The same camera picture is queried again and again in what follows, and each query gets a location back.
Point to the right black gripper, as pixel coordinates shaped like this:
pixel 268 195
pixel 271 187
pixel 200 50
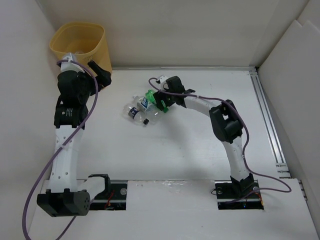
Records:
pixel 158 98

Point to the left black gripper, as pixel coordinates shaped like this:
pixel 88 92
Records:
pixel 104 76

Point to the crushed green plastic bottle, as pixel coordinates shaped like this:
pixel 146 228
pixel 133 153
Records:
pixel 152 96

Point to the clear bottle white blue label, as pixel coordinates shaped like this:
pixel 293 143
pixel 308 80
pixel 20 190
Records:
pixel 145 105

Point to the crushed clear plastic bottle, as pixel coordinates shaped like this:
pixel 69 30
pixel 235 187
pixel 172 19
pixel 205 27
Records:
pixel 153 115

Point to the clear bottle dark blue label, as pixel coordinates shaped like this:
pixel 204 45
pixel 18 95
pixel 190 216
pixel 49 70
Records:
pixel 135 115

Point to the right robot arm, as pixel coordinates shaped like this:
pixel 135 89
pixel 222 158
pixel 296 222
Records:
pixel 225 121

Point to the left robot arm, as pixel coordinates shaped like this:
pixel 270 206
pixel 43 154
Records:
pixel 64 196

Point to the yellow plastic bin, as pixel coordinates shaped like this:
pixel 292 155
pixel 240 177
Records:
pixel 86 40

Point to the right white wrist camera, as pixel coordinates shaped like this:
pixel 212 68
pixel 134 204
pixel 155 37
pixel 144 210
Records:
pixel 161 79

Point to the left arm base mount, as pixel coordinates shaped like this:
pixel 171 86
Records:
pixel 114 200

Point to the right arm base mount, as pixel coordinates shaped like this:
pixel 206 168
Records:
pixel 228 199

